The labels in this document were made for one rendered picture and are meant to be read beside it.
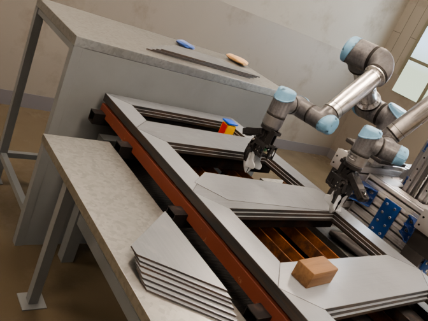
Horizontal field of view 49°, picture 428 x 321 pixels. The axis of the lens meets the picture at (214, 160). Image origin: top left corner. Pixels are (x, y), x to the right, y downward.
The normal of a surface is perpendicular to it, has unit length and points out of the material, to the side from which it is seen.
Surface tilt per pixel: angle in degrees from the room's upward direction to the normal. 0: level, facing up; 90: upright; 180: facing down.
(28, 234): 90
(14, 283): 0
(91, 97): 90
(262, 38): 90
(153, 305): 0
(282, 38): 90
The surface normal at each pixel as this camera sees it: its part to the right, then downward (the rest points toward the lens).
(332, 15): 0.51, 0.51
